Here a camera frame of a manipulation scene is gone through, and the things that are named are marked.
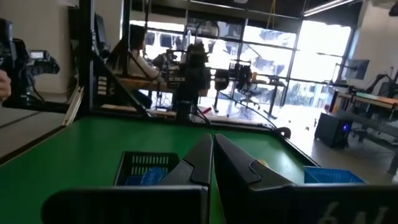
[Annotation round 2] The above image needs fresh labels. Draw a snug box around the black camera rig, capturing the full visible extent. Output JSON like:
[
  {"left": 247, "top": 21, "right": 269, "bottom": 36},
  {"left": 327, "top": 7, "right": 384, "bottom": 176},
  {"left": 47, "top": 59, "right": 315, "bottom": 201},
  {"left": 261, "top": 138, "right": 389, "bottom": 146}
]
[{"left": 0, "top": 18, "right": 62, "bottom": 110}]

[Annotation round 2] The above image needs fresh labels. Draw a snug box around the black monitor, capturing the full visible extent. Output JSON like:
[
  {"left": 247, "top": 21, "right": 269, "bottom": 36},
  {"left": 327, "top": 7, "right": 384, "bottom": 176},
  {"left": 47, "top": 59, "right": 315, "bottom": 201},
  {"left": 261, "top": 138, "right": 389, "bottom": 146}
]
[{"left": 343, "top": 58, "right": 371, "bottom": 80}]

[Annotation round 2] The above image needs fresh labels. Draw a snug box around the light wooden slat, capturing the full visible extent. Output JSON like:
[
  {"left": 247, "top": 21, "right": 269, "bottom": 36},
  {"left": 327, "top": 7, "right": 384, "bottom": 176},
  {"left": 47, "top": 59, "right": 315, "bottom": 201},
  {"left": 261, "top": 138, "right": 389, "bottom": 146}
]
[{"left": 62, "top": 86, "right": 85, "bottom": 127}]

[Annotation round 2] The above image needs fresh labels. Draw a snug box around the black computer tower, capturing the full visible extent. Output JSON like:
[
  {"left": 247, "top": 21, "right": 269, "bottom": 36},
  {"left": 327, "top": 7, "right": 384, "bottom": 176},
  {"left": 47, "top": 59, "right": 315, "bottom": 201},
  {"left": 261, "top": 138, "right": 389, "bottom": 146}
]
[{"left": 313, "top": 112, "right": 354, "bottom": 149}]

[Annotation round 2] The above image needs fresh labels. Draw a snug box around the long blue block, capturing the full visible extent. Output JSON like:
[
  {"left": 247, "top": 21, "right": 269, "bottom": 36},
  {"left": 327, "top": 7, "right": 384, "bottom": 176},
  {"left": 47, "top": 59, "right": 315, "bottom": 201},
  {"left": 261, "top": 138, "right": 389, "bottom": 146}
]
[{"left": 139, "top": 167, "right": 169, "bottom": 187}]

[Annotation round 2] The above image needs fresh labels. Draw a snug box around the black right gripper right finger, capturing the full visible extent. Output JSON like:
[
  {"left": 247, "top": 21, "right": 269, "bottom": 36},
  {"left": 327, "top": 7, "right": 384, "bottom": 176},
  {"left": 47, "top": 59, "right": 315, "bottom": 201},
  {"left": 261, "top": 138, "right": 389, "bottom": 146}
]
[{"left": 214, "top": 134, "right": 398, "bottom": 224}]

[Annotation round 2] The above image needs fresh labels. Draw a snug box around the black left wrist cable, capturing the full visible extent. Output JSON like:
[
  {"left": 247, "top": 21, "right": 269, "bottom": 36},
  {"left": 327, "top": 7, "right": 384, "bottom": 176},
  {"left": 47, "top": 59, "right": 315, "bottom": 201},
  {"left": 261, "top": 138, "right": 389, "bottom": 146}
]
[{"left": 194, "top": 19, "right": 221, "bottom": 47}]

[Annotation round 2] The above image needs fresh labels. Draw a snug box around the ceiling light bar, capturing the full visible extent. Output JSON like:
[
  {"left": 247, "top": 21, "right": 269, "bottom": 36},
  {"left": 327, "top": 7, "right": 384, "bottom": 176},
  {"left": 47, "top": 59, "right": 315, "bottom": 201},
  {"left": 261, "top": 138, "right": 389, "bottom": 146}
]
[{"left": 303, "top": 0, "right": 355, "bottom": 17}]

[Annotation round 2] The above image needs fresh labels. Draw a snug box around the blue plastic basket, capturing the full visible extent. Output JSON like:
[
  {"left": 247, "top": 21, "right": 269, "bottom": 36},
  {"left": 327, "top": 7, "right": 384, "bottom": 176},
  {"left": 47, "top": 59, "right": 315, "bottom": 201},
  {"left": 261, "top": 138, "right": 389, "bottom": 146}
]
[{"left": 303, "top": 166, "right": 366, "bottom": 184}]

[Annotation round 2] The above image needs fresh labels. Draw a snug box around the person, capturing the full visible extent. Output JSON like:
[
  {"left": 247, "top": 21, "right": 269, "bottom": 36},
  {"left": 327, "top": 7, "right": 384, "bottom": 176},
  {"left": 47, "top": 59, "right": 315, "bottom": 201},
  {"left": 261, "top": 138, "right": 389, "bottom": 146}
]
[{"left": 107, "top": 24, "right": 161, "bottom": 110}]

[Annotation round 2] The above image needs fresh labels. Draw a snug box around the small blue block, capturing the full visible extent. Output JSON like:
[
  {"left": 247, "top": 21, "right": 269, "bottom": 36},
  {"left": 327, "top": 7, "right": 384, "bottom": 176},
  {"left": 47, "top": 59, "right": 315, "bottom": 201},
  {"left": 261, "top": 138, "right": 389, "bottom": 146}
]
[{"left": 125, "top": 175, "right": 142, "bottom": 187}]

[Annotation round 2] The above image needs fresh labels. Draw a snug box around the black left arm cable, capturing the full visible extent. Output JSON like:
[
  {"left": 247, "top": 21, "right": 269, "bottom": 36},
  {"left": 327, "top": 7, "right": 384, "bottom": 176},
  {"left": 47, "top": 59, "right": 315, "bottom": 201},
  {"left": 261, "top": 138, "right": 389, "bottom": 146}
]
[{"left": 217, "top": 91, "right": 292, "bottom": 140}]

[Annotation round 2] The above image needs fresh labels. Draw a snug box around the green table mat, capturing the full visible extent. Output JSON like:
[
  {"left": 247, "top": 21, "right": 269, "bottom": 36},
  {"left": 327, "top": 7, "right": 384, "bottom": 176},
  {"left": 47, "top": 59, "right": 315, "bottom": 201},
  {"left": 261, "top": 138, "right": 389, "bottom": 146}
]
[{"left": 0, "top": 116, "right": 318, "bottom": 224}]

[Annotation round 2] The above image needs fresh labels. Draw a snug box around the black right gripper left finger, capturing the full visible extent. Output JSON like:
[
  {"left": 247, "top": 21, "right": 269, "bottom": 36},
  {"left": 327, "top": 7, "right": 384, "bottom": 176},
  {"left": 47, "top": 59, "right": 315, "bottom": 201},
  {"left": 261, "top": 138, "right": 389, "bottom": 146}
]
[{"left": 42, "top": 134, "right": 213, "bottom": 224}]

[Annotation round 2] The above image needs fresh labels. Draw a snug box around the black office chair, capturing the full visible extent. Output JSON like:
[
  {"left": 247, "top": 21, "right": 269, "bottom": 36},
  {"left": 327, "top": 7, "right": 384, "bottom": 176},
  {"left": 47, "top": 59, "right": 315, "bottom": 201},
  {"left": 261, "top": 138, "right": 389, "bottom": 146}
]
[{"left": 228, "top": 60, "right": 265, "bottom": 110}]

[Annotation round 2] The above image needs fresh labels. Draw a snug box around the black plastic basket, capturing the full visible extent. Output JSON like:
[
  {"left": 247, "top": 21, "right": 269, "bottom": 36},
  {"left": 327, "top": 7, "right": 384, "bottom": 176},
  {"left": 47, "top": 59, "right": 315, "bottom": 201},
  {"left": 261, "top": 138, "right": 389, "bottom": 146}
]
[{"left": 113, "top": 151, "right": 181, "bottom": 187}]

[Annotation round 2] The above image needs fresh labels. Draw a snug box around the person's hand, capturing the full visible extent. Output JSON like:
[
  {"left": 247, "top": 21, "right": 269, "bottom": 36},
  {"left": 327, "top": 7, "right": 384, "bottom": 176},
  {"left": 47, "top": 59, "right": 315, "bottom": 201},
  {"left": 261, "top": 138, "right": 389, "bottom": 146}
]
[{"left": 0, "top": 70, "right": 12, "bottom": 102}]

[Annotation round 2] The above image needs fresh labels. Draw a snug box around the wooden top workbench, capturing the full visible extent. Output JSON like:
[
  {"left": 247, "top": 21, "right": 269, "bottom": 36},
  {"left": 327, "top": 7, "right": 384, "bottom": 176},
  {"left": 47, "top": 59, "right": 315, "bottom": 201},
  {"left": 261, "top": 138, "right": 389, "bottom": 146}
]
[
  {"left": 118, "top": 77, "right": 175, "bottom": 110},
  {"left": 334, "top": 91, "right": 398, "bottom": 175}
]

